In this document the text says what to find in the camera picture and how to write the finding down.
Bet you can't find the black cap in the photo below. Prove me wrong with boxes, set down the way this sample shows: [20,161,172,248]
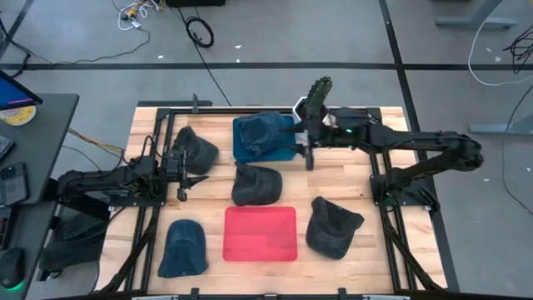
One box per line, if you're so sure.
[306,196,366,261]
[231,161,283,208]
[172,125,221,176]

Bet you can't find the grey table foot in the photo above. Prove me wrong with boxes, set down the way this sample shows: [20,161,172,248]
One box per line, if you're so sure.
[468,112,533,137]

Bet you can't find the black desk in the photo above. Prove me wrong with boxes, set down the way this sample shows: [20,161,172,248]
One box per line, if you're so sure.
[0,93,80,300]

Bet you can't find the yellow round disc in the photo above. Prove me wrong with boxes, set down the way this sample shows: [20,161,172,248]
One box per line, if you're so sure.
[0,105,37,127]

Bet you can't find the white cable bundle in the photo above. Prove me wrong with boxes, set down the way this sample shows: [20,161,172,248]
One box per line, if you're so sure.
[112,0,162,33]

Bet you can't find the blue plastic bin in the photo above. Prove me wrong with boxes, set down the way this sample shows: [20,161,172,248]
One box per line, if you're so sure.
[232,114,299,164]

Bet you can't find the grey table leg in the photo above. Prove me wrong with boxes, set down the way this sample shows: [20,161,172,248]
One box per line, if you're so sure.
[435,0,520,30]

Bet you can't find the black smartphone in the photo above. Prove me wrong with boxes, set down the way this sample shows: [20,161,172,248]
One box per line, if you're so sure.
[0,162,30,208]

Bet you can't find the black aluminium rig frame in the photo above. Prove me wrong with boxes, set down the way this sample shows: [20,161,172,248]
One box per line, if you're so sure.
[97,93,449,300]

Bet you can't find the coiled black cable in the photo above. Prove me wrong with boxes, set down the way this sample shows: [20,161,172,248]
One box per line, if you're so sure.
[178,7,232,106]

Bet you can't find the black box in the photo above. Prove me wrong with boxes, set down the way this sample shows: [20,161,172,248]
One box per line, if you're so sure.
[164,0,226,8]

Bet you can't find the red plastic bin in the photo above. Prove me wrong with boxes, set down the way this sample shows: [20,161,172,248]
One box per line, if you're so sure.
[222,206,299,263]

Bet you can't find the green cactus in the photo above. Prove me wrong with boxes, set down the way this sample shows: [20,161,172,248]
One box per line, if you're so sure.
[306,75,334,122]

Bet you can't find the white floor cable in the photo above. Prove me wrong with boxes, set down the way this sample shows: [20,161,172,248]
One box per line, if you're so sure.
[467,0,533,88]

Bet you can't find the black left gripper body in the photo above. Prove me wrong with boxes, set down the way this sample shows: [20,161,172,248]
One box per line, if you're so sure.
[162,145,190,203]

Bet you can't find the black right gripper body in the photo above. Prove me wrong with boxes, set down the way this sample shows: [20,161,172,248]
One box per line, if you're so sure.
[305,117,336,172]

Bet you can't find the yellow cable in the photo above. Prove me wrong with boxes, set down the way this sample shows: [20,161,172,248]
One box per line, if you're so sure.
[66,127,126,155]

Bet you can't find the black computer mouse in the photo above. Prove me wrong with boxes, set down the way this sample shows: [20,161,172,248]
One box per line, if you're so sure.
[0,247,27,291]

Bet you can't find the computer monitor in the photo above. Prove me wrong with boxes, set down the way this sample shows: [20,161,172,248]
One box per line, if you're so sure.
[0,68,44,112]

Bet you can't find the black cable bundle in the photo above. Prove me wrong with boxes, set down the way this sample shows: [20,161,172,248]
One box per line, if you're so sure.
[501,24,533,76]

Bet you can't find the blue denim cap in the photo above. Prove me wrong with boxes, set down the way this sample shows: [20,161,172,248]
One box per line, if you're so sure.
[238,111,291,157]
[157,219,209,279]

